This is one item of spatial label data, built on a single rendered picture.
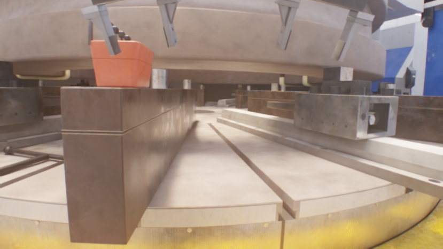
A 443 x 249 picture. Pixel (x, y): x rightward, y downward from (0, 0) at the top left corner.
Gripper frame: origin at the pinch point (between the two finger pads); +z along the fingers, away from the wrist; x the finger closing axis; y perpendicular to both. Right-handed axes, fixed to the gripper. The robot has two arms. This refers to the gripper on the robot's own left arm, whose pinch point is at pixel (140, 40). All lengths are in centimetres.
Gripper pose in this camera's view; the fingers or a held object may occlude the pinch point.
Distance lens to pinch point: 51.5
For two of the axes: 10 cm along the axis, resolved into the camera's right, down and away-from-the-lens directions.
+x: -9.8, 0.8, 1.8
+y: 1.2, -4.8, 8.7
